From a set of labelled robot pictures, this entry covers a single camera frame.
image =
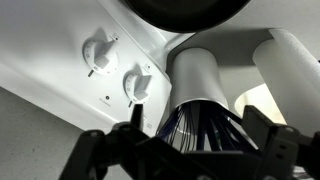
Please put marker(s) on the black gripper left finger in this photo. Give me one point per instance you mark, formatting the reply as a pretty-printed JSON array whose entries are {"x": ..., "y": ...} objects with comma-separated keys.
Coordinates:
[{"x": 116, "y": 153}]

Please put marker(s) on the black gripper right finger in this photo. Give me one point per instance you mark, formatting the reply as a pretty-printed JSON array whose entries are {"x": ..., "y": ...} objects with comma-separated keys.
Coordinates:
[{"x": 283, "y": 150}]

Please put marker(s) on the white stove knob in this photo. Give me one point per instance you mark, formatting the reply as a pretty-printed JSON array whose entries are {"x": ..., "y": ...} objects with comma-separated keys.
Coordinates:
[
  {"x": 137, "y": 87},
  {"x": 100, "y": 58}
]

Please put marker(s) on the white electric stove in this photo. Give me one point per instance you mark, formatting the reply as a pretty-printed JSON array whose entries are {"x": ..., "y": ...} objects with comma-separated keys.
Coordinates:
[{"x": 50, "y": 60}]

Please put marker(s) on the white paper towel roll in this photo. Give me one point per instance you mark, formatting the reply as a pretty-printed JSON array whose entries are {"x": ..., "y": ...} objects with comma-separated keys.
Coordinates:
[{"x": 290, "y": 76}]

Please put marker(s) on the black spoon utensil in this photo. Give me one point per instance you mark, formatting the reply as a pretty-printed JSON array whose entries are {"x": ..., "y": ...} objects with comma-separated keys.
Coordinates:
[{"x": 204, "y": 128}]

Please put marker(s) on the large black frying pan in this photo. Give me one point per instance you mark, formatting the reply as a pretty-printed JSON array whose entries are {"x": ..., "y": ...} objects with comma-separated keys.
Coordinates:
[{"x": 186, "y": 15}]

